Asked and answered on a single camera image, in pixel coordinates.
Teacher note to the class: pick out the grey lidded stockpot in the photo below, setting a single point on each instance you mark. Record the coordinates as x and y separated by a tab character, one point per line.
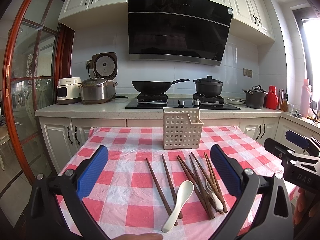
255	97

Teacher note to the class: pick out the small white dish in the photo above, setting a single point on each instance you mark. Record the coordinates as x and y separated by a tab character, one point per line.
235	101

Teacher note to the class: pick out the black wok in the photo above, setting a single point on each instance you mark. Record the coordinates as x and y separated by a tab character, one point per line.
154	87

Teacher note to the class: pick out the white cabinet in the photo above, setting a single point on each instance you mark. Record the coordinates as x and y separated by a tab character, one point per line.
78	14
251	22

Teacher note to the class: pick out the silver open rice cooker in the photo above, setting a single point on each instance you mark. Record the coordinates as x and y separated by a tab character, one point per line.
101	85

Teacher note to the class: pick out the white perforated utensil basket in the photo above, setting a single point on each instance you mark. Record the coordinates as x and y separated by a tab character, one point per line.
182	128

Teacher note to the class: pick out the pink water bottle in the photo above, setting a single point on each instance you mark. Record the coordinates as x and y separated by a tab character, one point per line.
305	98

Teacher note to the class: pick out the black gas cooktop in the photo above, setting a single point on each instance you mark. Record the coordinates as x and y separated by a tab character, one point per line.
160	101

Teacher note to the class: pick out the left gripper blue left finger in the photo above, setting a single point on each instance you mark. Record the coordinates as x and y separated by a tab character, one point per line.
90	170

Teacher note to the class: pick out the person's right hand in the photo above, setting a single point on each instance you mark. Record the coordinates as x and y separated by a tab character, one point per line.
301	206

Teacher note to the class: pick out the white ceramic spoon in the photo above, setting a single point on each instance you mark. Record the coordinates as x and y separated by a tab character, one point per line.
218	204
183	194

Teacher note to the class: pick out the red framed glass door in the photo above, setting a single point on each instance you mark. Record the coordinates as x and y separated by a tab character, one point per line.
36	52

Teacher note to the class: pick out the person's left hand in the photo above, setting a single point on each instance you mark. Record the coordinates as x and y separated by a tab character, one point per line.
145	236

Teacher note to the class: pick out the white small cooker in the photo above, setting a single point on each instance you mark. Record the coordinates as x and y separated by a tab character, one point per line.
68	90

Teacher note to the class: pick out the black lidded pot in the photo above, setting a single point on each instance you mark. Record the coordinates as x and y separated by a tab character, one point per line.
208	86

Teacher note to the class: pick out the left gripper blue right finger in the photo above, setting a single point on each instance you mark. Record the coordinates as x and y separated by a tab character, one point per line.
228	169

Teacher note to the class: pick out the white upper right cabinet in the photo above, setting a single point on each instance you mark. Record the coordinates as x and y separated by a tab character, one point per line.
251	22

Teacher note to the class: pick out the amber oil bottle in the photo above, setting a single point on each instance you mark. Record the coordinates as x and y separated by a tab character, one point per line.
284	105

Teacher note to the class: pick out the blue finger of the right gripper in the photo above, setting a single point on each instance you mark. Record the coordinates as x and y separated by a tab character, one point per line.
277	149
297	139

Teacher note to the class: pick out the white upper left cabinet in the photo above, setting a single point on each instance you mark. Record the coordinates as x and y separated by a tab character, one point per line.
78	14

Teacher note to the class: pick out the white lower cabinets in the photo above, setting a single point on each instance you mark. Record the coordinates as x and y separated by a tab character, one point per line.
65	136

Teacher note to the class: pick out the red white checkered tablecloth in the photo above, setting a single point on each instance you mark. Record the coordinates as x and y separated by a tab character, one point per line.
125	200

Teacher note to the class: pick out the wall power outlet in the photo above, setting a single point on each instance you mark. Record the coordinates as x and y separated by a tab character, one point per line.
89	64

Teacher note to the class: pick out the wall switch plate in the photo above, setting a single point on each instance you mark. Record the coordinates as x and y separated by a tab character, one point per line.
248	72

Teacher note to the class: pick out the steel vacuum flask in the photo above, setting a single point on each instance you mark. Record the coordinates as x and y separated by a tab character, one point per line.
280	97

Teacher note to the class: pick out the black range hood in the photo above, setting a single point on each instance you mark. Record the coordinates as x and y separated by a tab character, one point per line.
194	31

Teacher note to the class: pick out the red thermos bottle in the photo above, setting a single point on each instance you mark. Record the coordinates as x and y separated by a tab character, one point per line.
272	98

